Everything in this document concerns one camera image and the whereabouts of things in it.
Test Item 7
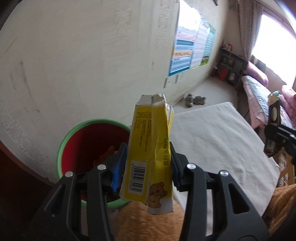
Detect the striped cushion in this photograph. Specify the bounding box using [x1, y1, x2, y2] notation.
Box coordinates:
[276, 153, 292, 174]

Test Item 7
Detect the pink folded quilt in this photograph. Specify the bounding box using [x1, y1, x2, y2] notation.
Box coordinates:
[281, 85, 296, 112]

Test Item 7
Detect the wooden chair frame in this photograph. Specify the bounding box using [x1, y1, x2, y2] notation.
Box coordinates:
[279, 167, 295, 187]

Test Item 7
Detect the brown fluffy blanket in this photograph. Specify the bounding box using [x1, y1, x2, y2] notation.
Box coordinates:
[109, 183, 296, 241]

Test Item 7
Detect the white chart wall poster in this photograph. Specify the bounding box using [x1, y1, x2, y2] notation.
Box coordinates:
[190, 17, 210, 69]

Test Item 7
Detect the bed with patterned quilt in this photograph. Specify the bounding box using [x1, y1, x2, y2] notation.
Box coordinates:
[245, 75, 296, 129]

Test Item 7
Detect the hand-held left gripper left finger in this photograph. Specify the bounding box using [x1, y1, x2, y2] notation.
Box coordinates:
[32, 142, 129, 241]

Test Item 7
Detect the brown paper carton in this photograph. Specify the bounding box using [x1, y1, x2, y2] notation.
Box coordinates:
[264, 91, 281, 158]

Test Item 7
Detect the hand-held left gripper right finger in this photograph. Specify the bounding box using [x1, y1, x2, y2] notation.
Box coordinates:
[169, 141, 270, 241]

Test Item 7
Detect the pink bed sheet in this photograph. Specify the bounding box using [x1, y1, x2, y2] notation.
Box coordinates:
[242, 77, 266, 129]

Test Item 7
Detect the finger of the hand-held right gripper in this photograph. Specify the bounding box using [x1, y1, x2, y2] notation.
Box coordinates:
[264, 124, 296, 149]

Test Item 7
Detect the white towel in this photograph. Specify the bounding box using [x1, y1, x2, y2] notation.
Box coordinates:
[170, 102, 280, 217]

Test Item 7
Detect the yellow cardboard box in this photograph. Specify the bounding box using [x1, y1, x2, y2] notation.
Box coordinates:
[120, 93, 174, 215]

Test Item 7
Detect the green rimmed red bin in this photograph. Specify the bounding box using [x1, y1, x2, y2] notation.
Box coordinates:
[57, 119, 132, 210]

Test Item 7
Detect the teal chart wall poster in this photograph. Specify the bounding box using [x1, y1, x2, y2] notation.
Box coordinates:
[201, 24, 216, 66]

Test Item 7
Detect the window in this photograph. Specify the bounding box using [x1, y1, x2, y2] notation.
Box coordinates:
[251, 14, 296, 86]

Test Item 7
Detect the purple pillow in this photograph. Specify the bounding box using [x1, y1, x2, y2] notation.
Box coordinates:
[245, 61, 269, 85]

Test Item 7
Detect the patterned curtain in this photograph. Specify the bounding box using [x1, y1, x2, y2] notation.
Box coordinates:
[236, 0, 264, 61]

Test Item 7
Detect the blue letter wall poster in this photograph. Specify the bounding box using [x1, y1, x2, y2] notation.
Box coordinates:
[168, 2, 200, 77]

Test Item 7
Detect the dark shelf rack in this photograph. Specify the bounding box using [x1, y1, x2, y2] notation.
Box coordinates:
[215, 46, 248, 86]

